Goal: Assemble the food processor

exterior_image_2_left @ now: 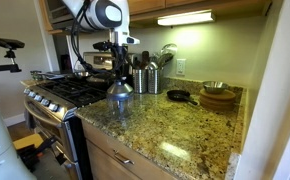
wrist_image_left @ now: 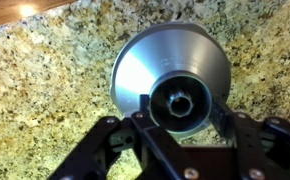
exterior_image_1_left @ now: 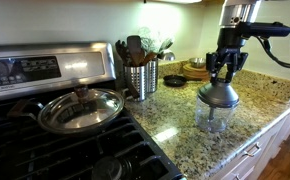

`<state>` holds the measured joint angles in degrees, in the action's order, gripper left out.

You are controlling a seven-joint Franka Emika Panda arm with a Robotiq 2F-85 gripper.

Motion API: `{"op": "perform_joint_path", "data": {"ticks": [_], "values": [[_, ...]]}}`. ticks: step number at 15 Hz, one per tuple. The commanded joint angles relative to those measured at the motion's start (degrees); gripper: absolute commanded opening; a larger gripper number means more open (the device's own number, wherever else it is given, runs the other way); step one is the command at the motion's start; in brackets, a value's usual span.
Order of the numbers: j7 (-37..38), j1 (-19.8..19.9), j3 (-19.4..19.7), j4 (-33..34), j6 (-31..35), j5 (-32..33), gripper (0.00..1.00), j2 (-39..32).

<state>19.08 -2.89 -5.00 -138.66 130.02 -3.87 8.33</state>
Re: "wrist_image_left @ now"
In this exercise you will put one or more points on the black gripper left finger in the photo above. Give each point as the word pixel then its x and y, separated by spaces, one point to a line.
pixel 118 150

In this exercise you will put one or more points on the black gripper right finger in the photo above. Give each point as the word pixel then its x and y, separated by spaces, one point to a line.
pixel 265 150

